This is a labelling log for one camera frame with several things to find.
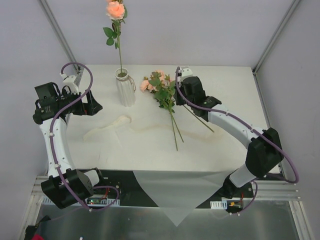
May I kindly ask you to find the pink rose stem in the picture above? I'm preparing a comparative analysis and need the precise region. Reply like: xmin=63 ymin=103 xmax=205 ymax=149
xmin=102 ymin=0 xmax=128 ymax=78
xmin=140 ymin=75 xmax=185 ymax=151
xmin=148 ymin=69 xmax=216 ymax=133

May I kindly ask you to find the cream ribbon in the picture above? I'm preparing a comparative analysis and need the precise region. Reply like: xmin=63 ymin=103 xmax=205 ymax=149
xmin=83 ymin=112 xmax=222 ymax=143

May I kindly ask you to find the pink rose stem top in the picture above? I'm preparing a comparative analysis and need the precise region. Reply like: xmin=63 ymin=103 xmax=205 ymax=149
xmin=102 ymin=0 xmax=128 ymax=78

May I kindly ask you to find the white wrapping paper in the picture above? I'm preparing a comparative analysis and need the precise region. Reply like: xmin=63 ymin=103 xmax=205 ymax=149
xmin=97 ymin=97 xmax=247 ymax=225

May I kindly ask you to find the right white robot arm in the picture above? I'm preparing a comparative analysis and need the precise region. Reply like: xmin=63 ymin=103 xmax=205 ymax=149
xmin=174 ymin=76 xmax=284 ymax=199

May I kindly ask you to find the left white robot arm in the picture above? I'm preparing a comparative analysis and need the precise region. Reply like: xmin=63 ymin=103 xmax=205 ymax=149
xmin=32 ymin=82 xmax=106 ymax=209

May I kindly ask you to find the white ribbed ceramic vase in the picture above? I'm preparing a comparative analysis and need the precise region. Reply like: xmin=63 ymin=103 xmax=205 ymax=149
xmin=115 ymin=68 xmax=136 ymax=107

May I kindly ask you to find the red black object corner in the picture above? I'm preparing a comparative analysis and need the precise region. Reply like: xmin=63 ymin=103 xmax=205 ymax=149
xmin=24 ymin=215 xmax=51 ymax=240

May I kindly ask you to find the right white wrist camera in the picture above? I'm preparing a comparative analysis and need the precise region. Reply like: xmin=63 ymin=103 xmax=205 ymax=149
xmin=177 ymin=66 xmax=194 ymax=81

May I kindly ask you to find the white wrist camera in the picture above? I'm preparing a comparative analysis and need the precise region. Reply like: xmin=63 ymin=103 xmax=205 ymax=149
xmin=60 ymin=73 xmax=81 ymax=94
xmin=177 ymin=66 xmax=194 ymax=81

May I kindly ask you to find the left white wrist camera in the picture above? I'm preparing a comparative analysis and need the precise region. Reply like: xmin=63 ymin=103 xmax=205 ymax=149
xmin=60 ymin=73 xmax=81 ymax=94

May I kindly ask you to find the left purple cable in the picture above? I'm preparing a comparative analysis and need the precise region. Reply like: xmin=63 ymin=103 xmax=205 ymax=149
xmin=49 ymin=62 xmax=120 ymax=213

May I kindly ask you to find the purple cable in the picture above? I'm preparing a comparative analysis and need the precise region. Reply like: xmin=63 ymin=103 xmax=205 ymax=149
xmin=174 ymin=66 xmax=300 ymax=217
xmin=49 ymin=62 xmax=120 ymax=213

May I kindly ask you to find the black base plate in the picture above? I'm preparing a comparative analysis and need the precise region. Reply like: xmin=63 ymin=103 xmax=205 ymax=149
xmin=102 ymin=170 xmax=254 ymax=212

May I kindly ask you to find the left aluminium frame post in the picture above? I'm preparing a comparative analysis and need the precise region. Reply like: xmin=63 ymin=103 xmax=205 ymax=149
xmin=37 ymin=0 xmax=77 ymax=62

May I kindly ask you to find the aluminium frame post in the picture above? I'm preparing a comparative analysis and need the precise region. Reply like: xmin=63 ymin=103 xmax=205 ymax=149
xmin=37 ymin=0 xmax=77 ymax=62
xmin=252 ymin=0 xmax=302 ymax=76

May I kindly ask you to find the left white cable duct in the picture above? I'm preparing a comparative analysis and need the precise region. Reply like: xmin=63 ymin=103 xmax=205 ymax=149
xmin=42 ymin=197 xmax=121 ymax=208

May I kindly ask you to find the white cable duct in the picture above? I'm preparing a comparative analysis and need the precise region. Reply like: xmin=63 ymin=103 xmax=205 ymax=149
xmin=42 ymin=197 xmax=121 ymax=208
xmin=210 ymin=199 xmax=228 ymax=210

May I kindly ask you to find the right aluminium frame post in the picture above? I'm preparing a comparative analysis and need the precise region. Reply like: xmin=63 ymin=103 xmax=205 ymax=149
xmin=252 ymin=0 xmax=302 ymax=76

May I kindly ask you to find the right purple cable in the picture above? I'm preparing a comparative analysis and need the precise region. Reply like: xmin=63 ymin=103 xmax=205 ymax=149
xmin=174 ymin=66 xmax=300 ymax=217

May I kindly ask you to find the right white cable duct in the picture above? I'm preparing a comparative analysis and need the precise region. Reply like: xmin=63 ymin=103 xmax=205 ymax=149
xmin=210 ymin=199 xmax=228 ymax=210

